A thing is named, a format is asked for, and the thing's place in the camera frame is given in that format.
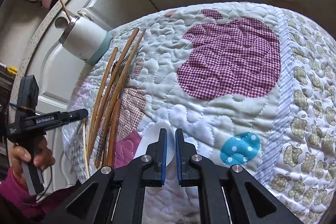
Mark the white cabinet door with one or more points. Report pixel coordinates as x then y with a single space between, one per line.
109 14

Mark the magenta sleeve forearm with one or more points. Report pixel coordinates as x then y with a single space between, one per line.
17 206

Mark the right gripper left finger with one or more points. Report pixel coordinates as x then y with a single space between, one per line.
115 195

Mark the white insulated food jar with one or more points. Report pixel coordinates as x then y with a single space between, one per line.
85 40

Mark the large metal spoon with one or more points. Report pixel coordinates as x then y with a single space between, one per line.
61 23

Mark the quilted patchwork cloth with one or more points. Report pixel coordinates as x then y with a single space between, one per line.
248 84

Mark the person's left hand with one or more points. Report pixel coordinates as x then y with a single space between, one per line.
18 155

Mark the white ceramic spoon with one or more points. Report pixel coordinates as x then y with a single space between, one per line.
151 135

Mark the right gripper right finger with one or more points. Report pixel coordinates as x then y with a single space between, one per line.
227 195

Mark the speckled kitchen countertop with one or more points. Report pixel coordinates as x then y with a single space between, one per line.
56 70

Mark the silver cabinet handle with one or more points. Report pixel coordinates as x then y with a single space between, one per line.
85 14

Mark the metal fork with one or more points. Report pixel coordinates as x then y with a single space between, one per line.
120 68

